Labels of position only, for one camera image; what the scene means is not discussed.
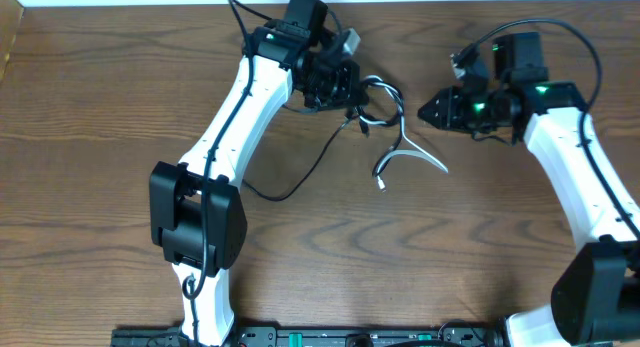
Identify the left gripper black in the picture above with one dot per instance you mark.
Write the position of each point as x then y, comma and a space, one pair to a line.
338, 85

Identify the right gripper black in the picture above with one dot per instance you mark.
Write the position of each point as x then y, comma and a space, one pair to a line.
448, 113

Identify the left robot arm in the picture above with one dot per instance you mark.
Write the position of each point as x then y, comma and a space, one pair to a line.
196, 213

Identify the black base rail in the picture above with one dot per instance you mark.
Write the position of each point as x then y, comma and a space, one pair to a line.
456, 334

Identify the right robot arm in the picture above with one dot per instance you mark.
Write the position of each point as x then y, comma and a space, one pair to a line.
596, 299

